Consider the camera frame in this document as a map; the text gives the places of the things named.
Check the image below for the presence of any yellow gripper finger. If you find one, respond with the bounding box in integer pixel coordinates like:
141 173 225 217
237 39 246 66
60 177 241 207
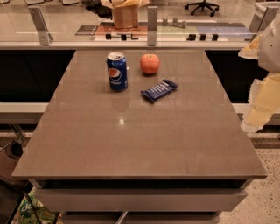
238 34 262 60
241 73 280 133

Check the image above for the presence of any red orange apple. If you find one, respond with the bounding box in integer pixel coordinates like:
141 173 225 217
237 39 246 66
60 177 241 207
140 54 160 74

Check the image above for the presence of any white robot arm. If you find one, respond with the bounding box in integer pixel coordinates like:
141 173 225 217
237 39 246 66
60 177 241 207
238 13 280 132

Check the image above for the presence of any black office chair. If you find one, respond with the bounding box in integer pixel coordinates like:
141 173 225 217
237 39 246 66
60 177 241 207
185 0 220 17

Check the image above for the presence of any blue snack bar wrapper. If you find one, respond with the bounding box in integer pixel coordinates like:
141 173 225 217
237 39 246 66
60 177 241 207
141 79 179 103

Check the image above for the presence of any brown cardboard box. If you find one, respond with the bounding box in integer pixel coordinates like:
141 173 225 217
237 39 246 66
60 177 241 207
101 0 150 29

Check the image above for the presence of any blue Pepsi soda can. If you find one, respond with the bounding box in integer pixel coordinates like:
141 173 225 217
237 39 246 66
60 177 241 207
107 52 128 91

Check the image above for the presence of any green patterned bag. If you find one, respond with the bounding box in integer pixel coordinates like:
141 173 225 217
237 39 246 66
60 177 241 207
10 189 61 224

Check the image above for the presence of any right metal glass bracket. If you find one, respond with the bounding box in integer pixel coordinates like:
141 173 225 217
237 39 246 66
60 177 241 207
248 7 279 39

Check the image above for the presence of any metal glass bracket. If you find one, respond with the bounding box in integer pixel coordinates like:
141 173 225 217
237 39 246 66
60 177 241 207
248 7 279 39
28 6 53 46
147 6 158 46

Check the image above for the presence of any middle metal glass bracket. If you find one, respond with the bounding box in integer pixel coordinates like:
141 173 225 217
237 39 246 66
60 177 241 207
147 6 158 46

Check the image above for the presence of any left metal glass bracket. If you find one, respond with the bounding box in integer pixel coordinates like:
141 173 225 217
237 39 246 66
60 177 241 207
28 6 53 46

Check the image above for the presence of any black cable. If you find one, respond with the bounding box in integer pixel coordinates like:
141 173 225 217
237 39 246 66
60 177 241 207
0 174 43 224

